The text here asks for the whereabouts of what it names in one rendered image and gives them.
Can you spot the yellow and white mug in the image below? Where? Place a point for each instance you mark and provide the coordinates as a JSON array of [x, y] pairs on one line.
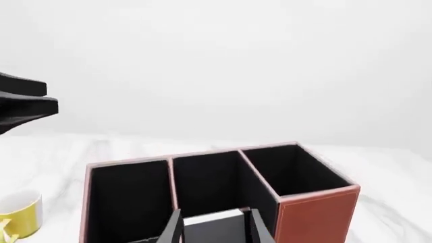
[[23, 215]]

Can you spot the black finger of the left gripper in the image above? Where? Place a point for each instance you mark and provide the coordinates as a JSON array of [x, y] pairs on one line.
[[20, 84], [27, 111]]

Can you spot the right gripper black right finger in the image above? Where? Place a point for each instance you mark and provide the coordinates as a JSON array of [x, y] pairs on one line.
[[259, 230]]

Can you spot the red-brown desk caddy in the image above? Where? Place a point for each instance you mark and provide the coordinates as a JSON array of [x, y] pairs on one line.
[[314, 215]]

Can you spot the dark book with white pages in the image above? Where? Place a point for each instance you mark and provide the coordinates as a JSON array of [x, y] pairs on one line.
[[216, 231]]

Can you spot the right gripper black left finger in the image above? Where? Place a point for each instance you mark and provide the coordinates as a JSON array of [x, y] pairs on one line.
[[173, 230]]

